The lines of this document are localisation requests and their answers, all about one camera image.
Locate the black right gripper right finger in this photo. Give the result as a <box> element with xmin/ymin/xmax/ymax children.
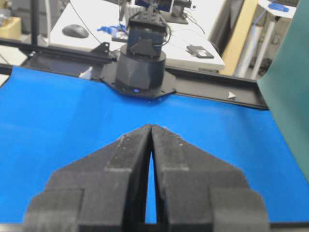
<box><xmin>152</xmin><ymin>125</ymin><xmax>270</xmax><ymax>232</ymax></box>

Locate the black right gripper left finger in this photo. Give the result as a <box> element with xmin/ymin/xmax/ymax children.
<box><xmin>23</xmin><ymin>124</ymin><xmax>152</xmax><ymax>232</ymax></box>

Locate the blue table mat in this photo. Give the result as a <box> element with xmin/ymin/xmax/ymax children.
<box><xmin>0</xmin><ymin>67</ymin><xmax>309</xmax><ymax>224</ymax></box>

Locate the black small device on desk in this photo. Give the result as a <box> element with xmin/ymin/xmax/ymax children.
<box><xmin>186</xmin><ymin>45</ymin><xmax>214</xmax><ymax>59</ymax></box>

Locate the green backdrop sheet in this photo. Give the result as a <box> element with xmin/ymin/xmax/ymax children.
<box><xmin>258</xmin><ymin>0</ymin><xmax>309</xmax><ymax>179</ymax></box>

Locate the white desk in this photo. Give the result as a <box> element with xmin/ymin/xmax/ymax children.
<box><xmin>50</xmin><ymin>0</ymin><xmax>225</xmax><ymax>71</ymax></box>

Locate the black computer mouse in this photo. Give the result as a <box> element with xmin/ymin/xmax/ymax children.
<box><xmin>62</xmin><ymin>24</ymin><xmax>89</xmax><ymax>39</ymax></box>

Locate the black aluminium frame rail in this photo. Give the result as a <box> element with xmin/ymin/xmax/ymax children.
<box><xmin>0</xmin><ymin>39</ymin><xmax>268</xmax><ymax>110</ymax></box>

